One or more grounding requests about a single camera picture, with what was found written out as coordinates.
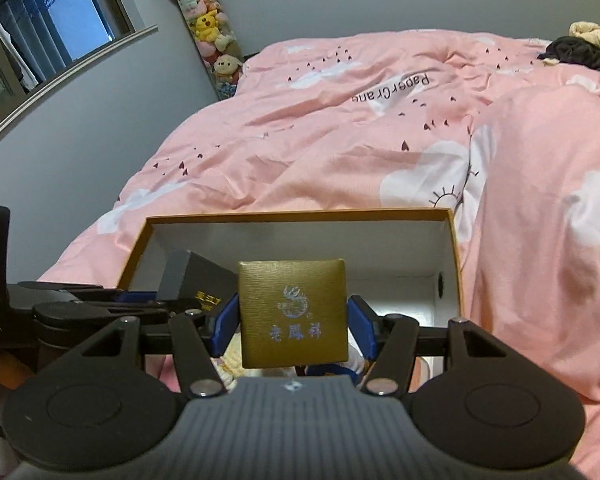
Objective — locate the person's left forearm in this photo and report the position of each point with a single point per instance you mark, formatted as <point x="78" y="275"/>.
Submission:
<point x="2" y="372"/>

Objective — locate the dark cloth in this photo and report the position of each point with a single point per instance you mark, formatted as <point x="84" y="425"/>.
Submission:
<point x="580" y="52"/>

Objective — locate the gold textured box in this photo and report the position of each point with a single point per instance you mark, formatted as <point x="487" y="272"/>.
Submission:
<point x="292" y="312"/>

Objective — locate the orange cardboard box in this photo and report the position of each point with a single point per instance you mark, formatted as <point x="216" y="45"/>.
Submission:
<point x="300" y="225"/>

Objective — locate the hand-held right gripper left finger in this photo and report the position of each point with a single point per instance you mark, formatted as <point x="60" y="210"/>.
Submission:
<point x="225" y="326"/>

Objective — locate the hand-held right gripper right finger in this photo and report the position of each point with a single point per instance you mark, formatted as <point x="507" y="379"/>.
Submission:
<point x="362" y="326"/>

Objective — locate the black box with gold print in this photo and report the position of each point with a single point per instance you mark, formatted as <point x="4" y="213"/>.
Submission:
<point x="195" y="277"/>

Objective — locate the cream crocheted doll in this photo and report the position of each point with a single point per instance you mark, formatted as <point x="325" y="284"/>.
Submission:
<point x="227" y="372"/>

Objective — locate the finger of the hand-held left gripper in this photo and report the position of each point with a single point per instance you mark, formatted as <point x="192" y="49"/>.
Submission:
<point x="130" y="296"/>
<point x="130" y="312"/>

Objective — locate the tall tube of plush toys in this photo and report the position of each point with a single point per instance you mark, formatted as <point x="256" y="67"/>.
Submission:
<point x="210" y="30"/>

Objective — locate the pink printed duvet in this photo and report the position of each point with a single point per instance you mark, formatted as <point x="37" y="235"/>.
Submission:
<point x="330" y="150"/>

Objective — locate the window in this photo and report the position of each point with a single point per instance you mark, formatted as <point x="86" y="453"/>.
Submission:
<point x="55" y="25"/>

